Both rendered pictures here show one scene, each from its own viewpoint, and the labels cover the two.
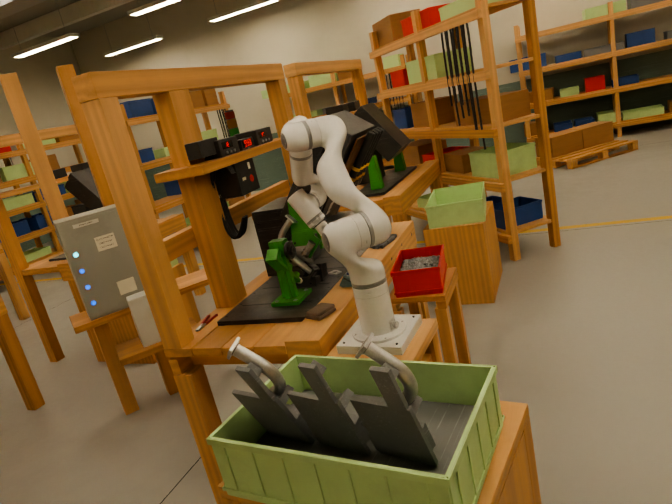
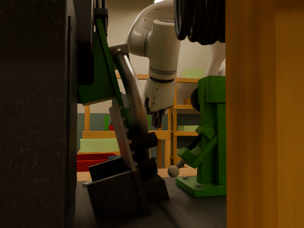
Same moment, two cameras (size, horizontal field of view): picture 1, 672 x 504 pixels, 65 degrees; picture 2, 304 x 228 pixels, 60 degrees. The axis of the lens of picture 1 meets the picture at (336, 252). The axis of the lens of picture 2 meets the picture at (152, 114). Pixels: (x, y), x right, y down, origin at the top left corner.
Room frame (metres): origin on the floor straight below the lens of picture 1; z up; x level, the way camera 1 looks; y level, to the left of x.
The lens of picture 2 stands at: (2.68, 0.66, 1.06)
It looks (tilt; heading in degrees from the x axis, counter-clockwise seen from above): 2 degrees up; 233
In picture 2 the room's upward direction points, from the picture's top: straight up
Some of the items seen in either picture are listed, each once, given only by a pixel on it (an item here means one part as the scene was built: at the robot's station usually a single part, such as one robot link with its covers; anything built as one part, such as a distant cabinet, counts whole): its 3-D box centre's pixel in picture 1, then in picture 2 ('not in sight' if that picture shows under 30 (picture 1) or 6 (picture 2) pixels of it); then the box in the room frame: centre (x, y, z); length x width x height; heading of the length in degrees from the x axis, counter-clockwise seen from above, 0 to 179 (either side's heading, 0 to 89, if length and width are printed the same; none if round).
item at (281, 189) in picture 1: (231, 216); not in sight; (2.68, 0.47, 1.23); 1.30 x 0.05 x 0.09; 156
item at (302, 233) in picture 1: (304, 221); (95, 73); (2.43, 0.11, 1.17); 0.13 x 0.12 x 0.20; 156
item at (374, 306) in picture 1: (374, 306); not in sight; (1.70, -0.09, 0.97); 0.19 x 0.19 x 0.18
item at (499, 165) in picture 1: (448, 123); not in sight; (5.54, -1.42, 1.19); 2.30 x 0.55 x 2.39; 15
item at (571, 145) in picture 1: (584, 143); not in sight; (8.00, -4.05, 0.22); 1.20 x 0.80 x 0.44; 105
